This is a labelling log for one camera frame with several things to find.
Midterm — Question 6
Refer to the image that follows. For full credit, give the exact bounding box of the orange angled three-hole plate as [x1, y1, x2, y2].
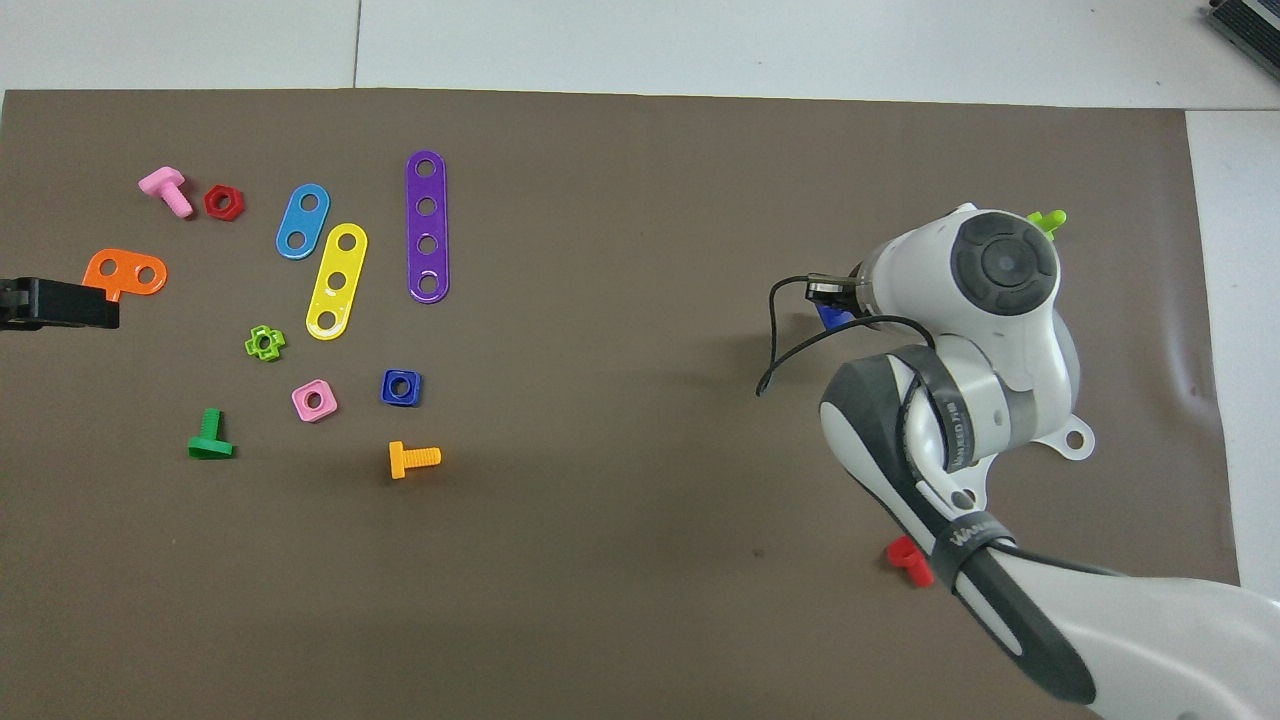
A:
[82, 248, 169, 303]

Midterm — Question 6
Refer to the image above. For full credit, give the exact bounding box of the pink plastic bolt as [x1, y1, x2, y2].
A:
[137, 166, 195, 220]

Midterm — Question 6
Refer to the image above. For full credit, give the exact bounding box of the green plastic bolt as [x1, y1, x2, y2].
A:
[187, 407, 237, 461]

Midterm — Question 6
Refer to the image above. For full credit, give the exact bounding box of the blue two-hole plate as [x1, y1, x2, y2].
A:
[275, 183, 331, 261]

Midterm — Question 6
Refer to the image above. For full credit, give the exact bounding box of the pink square nut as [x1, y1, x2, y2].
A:
[291, 379, 339, 424]

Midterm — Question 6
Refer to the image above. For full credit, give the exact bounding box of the yellow three-hole plate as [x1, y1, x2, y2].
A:
[305, 222, 370, 342]

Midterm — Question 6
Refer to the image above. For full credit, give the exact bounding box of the purple four-hole plate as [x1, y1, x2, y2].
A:
[405, 150, 451, 304]

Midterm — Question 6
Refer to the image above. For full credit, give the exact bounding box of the orange plastic bolt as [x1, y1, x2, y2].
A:
[388, 440, 443, 481]

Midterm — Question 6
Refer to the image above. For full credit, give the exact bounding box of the brown table mat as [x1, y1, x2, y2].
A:
[0, 88, 1243, 720]

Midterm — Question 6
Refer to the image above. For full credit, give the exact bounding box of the red plastic bolt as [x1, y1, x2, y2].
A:
[887, 536, 936, 589]

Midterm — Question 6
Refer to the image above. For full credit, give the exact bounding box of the white curved hole plate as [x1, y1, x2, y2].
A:
[944, 418, 1097, 522]

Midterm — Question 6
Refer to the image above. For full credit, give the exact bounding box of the dark grey ribbed device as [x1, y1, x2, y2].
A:
[1203, 0, 1280, 83]

